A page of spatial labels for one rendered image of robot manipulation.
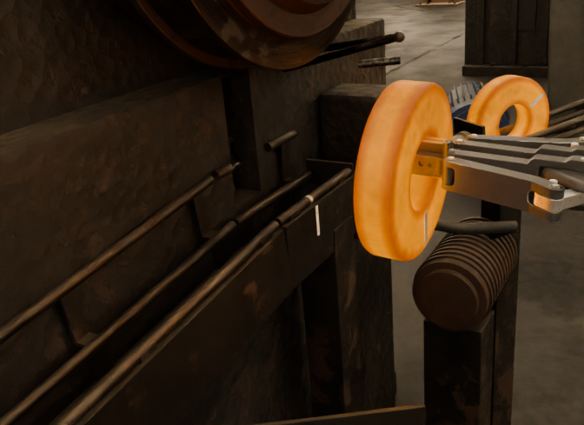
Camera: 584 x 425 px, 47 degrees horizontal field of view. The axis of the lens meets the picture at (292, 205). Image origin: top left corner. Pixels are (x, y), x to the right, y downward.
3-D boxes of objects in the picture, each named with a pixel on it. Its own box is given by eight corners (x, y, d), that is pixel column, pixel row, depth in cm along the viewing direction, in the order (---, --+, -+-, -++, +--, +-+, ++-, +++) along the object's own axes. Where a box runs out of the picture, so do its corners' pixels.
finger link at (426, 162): (466, 174, 55) (454, 186, 53) (407, 164, 57) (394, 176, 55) (467, 156, 54) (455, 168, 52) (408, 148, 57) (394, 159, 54)
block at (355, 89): (321, 236, 112) (311, 92, 103) (343, 218, 118) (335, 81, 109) (381, 246, 106) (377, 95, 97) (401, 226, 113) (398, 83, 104)
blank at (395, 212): (344, 119, 50) (387, 124, 48) (419, 54, 61) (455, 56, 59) (356, 289, 57) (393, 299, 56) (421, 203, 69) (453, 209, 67)
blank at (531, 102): (490, 182, 119) (504, 187, 116) (448, 120, 111) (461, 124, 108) (549, 118, 120) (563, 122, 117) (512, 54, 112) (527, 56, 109)
